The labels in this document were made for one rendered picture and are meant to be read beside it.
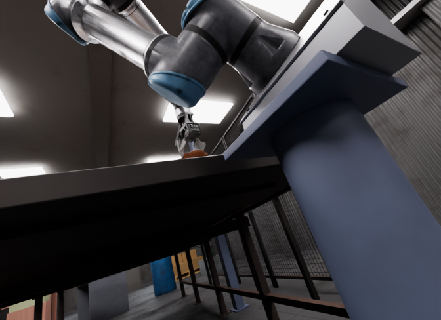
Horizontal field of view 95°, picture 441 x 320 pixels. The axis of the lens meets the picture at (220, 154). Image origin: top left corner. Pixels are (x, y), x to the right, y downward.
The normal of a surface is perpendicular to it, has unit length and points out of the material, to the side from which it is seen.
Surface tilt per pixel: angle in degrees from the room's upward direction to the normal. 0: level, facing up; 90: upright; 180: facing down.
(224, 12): 116
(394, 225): 90
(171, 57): 98
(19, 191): 90
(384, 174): 90
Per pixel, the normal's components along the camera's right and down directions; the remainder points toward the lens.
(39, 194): 0.37, -0.47
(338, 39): -0.86, 0.07
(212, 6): -0.04, 0.11
